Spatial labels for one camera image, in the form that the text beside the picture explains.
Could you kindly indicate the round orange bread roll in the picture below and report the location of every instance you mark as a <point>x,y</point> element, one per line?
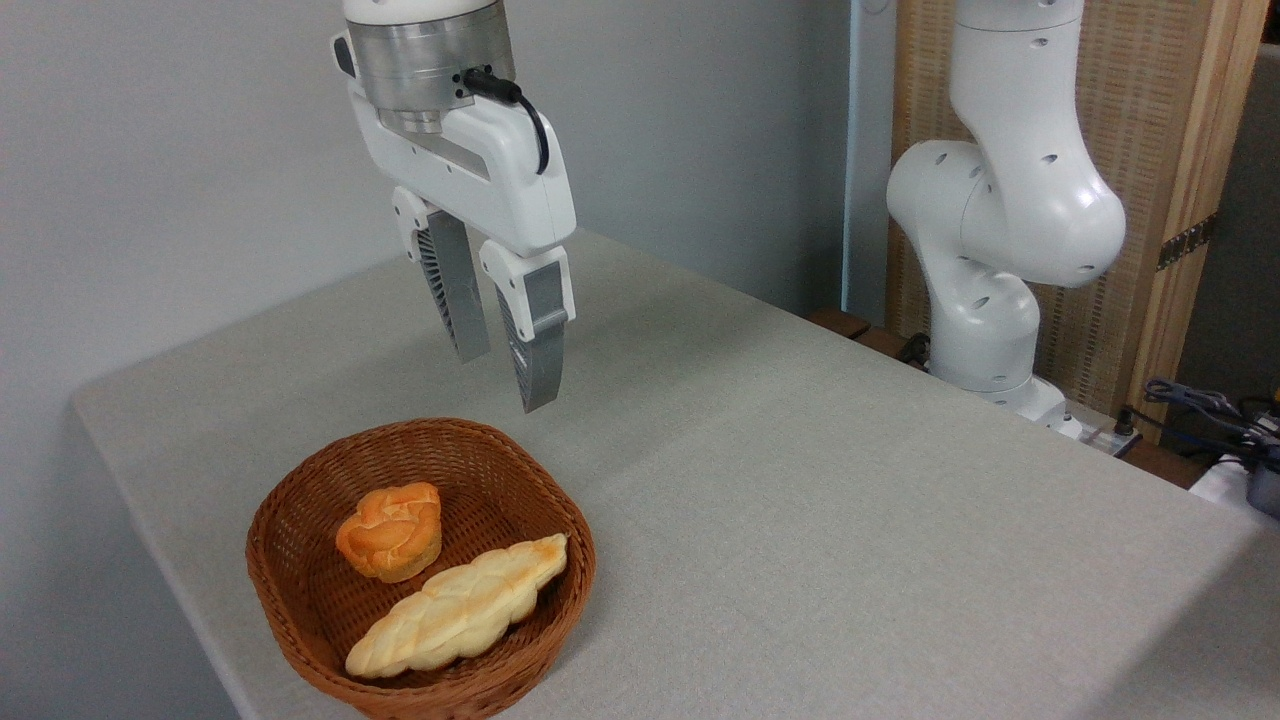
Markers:
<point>390,532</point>

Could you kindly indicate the wooden woven screen panel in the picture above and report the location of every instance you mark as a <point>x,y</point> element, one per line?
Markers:
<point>1150,120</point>

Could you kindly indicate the black metal hinge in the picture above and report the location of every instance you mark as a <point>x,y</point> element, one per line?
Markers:
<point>1187,242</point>

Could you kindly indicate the long braided bread loaf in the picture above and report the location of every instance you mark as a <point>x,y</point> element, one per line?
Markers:
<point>455,610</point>

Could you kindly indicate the pale blue vertical pipe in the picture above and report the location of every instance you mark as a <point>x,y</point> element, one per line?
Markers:
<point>853,150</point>

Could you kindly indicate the grey blue container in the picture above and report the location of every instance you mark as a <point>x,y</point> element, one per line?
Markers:
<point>1265,490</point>

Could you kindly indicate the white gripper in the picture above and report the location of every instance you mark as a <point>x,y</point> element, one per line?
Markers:
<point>480,180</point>

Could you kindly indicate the brown wicker basket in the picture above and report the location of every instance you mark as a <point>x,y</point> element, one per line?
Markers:
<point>300,600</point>

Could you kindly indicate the black plug at robot base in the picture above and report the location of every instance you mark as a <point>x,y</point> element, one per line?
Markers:
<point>1126,422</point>

